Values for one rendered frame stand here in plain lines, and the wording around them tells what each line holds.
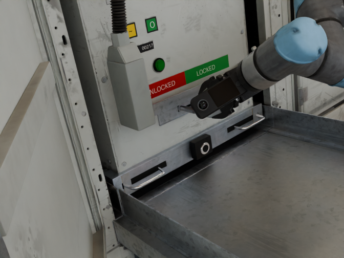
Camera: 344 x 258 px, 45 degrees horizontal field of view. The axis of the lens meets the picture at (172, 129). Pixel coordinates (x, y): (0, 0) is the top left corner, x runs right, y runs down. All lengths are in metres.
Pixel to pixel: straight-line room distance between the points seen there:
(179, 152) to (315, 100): 0.54
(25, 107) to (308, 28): 0.46
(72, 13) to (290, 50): 0.45
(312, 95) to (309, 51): 0.70
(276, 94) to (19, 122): 0.93
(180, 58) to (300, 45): 0.41
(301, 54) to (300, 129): 0.55
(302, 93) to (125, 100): 0.67
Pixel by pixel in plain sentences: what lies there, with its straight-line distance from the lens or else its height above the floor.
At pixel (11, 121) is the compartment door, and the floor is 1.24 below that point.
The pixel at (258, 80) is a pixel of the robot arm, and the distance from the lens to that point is 0.78.
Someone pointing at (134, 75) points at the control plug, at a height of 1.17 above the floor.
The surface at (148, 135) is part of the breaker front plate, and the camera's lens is 1.01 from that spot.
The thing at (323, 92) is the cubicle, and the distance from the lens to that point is 1.45.
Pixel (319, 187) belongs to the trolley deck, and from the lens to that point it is 1.00.
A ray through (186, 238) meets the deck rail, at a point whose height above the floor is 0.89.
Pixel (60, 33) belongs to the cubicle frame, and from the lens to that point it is 0.82.
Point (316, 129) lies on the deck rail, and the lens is 1.20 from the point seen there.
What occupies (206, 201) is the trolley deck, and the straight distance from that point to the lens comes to 0.97.
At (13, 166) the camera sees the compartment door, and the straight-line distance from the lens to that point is 0.40.
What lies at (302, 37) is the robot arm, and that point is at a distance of 0.71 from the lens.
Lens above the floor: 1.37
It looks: 23 degrees down
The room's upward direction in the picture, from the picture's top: 10 degrees counter-clockwise
